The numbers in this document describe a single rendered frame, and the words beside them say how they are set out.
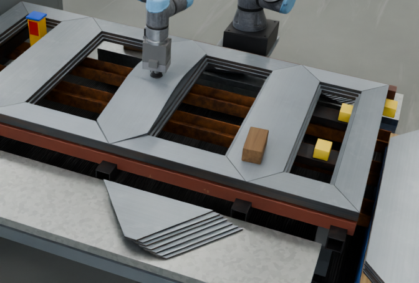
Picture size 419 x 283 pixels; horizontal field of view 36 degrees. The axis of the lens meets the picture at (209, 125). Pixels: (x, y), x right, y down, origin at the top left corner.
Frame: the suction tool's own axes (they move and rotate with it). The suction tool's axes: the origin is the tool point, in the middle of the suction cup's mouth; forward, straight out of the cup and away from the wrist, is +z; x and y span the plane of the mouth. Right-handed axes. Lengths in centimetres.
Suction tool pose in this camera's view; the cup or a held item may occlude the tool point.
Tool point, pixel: (156, 78)
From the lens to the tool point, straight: 229.4
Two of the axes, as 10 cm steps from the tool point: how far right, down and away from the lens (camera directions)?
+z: -0.6, 8.0, 5.9
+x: 2.3, -5.6, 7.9
